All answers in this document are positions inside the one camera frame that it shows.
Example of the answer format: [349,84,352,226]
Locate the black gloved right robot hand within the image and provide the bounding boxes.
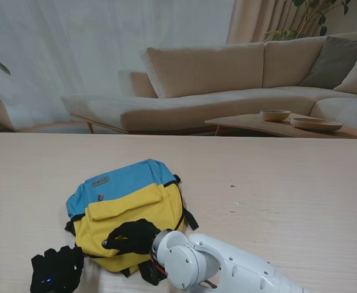
[101,218,162,256]

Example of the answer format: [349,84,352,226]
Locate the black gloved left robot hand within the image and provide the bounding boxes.
[30,245,84,293]

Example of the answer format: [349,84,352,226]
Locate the blue and yellow school backpack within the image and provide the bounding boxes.
[64,158,200,287]

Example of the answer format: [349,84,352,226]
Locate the beige sofa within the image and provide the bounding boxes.
[61,30,357,135]

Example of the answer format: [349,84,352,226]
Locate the wooden coffee table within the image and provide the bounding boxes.
[204,112,357,145]

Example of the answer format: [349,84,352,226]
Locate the small deep wooden bowl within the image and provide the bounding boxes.
[259,109,292,122]

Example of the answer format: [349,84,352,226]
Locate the white sheer curtain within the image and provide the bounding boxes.
[0,0,237,132]

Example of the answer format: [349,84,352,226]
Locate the wide shallow wooden bowl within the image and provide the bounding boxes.
[290,117,344,132]

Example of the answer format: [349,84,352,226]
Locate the beige curtain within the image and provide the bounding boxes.
[226,0,330,45]

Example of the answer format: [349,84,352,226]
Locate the tall green leafy plant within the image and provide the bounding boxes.
[265,0,353,42]

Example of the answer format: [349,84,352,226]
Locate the grey sofa cushion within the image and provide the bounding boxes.
[300,35,357,89]

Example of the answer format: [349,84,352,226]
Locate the right arm red black cables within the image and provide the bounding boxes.
[150,253,168,277]

